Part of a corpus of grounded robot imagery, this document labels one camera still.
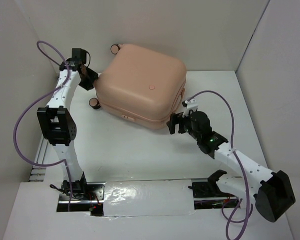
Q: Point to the aluminium rail frame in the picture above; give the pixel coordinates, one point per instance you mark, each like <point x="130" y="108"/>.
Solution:
<point x="37" y="173"/>

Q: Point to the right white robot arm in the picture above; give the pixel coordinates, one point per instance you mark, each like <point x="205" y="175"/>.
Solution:
<point x="270" y="192"/>

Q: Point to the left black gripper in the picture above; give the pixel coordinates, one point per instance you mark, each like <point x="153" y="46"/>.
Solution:
<point x="93" y="76"/>

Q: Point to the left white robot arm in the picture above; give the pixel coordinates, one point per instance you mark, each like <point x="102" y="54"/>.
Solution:
<point x="56" y="123"/>

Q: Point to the pink suitcase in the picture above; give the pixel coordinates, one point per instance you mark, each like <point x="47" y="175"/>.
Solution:
<point x="141" y="85"/>

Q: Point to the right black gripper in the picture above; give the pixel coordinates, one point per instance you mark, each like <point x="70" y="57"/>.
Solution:
<point x="178" y="118"/>

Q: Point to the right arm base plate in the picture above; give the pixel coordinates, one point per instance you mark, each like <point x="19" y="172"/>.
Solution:
<point x="207" y="195"/>

